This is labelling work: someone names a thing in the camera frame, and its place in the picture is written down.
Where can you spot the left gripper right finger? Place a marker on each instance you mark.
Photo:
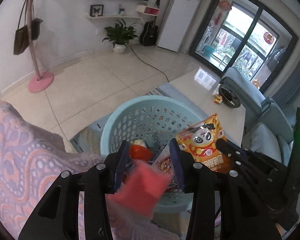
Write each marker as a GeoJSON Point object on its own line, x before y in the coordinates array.
{"type": "Point", "coordinates": [242, 214]}

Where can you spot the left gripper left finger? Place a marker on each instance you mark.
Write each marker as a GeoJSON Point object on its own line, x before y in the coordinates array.
{"type": "Point", "coordinates": [56, 215]}

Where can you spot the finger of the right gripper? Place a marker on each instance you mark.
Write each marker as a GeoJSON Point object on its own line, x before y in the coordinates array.
{"type": "Point", "coordinates": [237, 154]}

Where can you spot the orange panda snack bag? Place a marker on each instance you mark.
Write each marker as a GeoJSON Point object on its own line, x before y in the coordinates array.
{"type": "Point", "coordinates": [200, 141]}

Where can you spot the pink tissue pack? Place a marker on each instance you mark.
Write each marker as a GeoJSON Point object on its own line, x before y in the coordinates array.
{"type": "Point", "coordinates": [143, 189]}

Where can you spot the red white paper cup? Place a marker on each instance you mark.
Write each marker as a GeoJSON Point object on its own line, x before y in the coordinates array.
{"type": "Point", "coordinates": [139, 150]}

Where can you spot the red blue snack box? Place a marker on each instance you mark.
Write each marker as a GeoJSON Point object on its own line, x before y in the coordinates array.
{"type": "Point", "coordinates": [162, 161]}

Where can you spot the grey blue sofa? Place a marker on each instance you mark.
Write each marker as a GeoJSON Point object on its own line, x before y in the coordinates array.
{"type": "Point", "coordinates": [260, 109]}

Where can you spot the pink patterned tablecloth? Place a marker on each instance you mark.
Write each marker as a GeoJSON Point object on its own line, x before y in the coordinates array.
{"type": "Point", "coordinates": [31, 159]}

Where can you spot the black round ashtray bowl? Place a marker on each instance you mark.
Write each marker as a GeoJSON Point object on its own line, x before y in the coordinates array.
{"type": "Point", "coordinates": [229, 98]}

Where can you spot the rubik cube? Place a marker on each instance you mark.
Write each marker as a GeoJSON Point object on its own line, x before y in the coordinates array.
{"type": "Point", "coordinates": [217, 99]}

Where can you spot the white coffee table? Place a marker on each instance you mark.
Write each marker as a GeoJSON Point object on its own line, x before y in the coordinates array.
{"type": "Point", "coordinates": [200, 87]}

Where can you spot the light blue laundry basket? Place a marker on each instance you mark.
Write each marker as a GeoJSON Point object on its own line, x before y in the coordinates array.
{"type": "Point", "coordinates": [159, 110]}

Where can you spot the teal bucket outside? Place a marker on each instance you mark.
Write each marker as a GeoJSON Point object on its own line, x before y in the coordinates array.
{"type": "Point", "coordinates": [208, 51]}

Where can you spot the white washing machine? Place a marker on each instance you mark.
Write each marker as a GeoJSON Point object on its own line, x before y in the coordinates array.
{"type": "Point", "coordinates": [207, 35]}

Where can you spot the pink coat stand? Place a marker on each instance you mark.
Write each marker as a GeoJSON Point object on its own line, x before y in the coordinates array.
{"type": "Point", "coordinates": [42, 78]}

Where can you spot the black guitar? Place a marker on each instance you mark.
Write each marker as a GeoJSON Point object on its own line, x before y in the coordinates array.
{"type": "Point", "coordinates": [150, 33]}

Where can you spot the white refrigerator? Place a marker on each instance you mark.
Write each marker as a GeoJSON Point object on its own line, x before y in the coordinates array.
{"type": "Point", "coordinates": [176, 22]}

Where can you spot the brown tote bag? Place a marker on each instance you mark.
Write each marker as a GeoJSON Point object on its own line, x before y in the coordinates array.
{"type": "Point", "coordinates": [21, 38]}

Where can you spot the potted green plant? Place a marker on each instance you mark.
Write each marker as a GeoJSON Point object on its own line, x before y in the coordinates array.
{"type": "Point", "coordinates": [120, 35]}

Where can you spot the white red shelf box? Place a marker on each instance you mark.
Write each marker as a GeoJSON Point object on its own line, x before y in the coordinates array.
{"type": "Point", "coordinates": [147, 10]}

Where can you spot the black small bag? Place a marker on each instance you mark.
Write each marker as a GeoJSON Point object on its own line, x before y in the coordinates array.
{"type": "Point", "coordinates": [35, 24]}

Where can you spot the small figurine on shelf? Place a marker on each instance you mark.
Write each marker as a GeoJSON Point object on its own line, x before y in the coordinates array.
{"type": "Point", "coordinates": [121, 10]}

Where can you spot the framed butterfly picture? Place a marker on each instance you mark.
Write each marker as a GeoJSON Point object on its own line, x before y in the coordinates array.
{"type": "Point", "coordinates": [96, 10]}

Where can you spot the white wall shelf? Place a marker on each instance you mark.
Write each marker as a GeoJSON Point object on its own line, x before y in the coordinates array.
{"type": "Point", "coordinates": [87, 15]}

